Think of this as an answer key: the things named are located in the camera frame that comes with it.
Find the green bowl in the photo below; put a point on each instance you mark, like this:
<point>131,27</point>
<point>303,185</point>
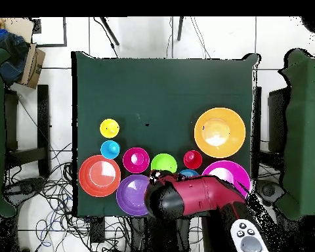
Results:
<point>164,162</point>

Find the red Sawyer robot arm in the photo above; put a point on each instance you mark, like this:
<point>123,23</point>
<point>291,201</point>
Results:
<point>194,194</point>

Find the small crimson bowl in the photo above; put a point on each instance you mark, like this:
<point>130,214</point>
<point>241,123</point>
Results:
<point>136,160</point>

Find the red cup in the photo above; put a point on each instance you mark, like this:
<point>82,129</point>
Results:
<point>192,159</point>

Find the blue bowl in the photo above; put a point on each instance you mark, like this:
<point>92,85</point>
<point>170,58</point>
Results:
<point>189,172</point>

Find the dark green tablecloth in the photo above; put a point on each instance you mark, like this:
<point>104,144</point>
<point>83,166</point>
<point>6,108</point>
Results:
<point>160,92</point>

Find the blue cup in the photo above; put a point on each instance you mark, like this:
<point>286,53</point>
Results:
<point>110,149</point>

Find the yellow cup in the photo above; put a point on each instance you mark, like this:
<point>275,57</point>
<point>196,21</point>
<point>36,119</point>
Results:
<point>109,128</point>

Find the purple bowl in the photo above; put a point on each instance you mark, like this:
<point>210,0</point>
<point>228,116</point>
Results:
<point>131,195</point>

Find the large orange bowl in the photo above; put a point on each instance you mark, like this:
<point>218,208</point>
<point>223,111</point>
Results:
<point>219,132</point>

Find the red-orange bowl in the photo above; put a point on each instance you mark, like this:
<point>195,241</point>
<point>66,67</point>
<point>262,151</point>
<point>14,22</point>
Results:
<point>99,175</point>

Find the large pink bowl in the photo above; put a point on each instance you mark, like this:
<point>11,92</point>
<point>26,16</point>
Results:
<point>225,172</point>

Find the black tripod leg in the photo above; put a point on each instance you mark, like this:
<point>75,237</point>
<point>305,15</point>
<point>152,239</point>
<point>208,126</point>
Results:
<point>109,30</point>
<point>180,28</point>

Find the brown cardboard box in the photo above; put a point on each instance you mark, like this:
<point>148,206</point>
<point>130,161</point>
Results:
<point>32,65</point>

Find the blue fabric bundle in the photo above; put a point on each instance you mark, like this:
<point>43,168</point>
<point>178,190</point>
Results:
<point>10,52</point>

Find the black stool frame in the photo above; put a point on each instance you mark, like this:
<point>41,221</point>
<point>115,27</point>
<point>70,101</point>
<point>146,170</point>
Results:
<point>43,126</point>

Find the black pedestal foot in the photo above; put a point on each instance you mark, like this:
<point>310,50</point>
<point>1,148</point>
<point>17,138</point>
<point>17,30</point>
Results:
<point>267,190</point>
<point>26,186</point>

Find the white panel black frame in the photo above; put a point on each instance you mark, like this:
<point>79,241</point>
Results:
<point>48,31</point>

